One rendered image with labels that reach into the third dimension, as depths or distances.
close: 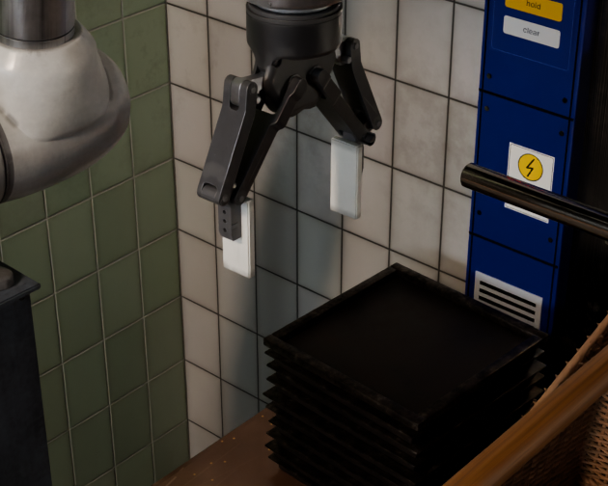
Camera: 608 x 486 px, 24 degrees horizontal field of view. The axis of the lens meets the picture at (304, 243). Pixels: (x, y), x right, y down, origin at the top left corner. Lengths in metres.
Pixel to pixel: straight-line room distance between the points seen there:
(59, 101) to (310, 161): 0.73
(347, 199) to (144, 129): 1.32
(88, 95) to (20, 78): 0.09
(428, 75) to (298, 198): 0.40
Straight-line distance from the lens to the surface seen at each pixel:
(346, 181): 1.21
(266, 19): 1.07
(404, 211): 2.24
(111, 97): 1.77
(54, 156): 1.73
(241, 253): 1.13
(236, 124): 1.07
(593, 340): 1.96
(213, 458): 2.12
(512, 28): 1.96
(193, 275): 2.68
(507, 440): 1.16
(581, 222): 1.56
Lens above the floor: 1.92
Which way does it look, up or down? 30 degrees down
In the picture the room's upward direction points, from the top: straight up
